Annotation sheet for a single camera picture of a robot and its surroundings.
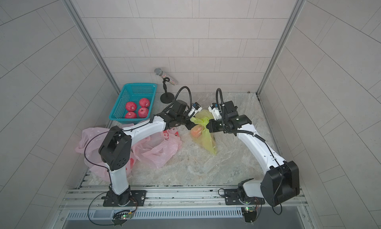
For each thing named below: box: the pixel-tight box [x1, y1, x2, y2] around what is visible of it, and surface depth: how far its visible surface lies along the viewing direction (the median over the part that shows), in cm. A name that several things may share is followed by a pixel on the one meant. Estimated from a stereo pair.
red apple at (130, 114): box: [125, 111, 137, 119], surface depth 98 cm
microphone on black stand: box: [154, 67, 178, 104], surface depth 108 cm
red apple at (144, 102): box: [138, 97, 151, 108], surface depth 106 cm
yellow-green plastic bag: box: [190, 109, 218, 156], surface depth 82 cm
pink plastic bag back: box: [130, 127, 184, 169], surface depth 81 cm
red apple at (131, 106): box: [125, 101, 137, 112], surface depth 104 cm
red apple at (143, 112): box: [137, 107, 149, 119], surface depth 99 cm
